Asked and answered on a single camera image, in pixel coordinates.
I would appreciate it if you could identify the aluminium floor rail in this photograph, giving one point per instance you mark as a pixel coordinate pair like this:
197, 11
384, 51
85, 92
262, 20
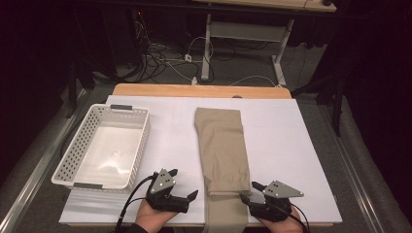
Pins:
356, 184
35, 174

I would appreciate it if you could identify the white perforated plastic basket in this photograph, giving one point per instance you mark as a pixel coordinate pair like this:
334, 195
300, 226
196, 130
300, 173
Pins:
107, 155

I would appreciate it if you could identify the black metal stand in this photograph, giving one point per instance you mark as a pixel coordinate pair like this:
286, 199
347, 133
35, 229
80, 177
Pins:
72, 93
338, 103

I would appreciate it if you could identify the white-framed desk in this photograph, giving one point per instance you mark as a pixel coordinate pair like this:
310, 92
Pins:
246, 30

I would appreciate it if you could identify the khaki pants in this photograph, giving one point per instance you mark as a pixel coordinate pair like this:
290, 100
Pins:
222, 145

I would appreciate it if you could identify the person's left hand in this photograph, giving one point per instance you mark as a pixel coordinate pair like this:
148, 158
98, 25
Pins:
150, 220

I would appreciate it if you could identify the person's right hand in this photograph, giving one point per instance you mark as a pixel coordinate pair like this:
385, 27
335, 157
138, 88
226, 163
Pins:
285, 226

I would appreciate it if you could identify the white table cover sheet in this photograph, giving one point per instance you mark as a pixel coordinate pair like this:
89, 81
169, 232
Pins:
285, 145

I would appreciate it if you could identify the white power adapter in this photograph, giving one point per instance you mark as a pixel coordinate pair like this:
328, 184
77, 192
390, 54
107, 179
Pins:
188, 58

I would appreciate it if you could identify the black computer tower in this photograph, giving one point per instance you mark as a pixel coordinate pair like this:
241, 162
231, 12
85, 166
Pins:
123, 35

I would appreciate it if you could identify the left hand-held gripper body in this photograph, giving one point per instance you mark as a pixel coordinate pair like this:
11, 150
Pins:
162, 183

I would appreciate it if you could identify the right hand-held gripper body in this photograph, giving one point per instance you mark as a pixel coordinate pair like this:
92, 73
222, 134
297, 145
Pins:
280, 191

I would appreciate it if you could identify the small black device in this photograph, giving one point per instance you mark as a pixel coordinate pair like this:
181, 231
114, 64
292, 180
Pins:
327, 2

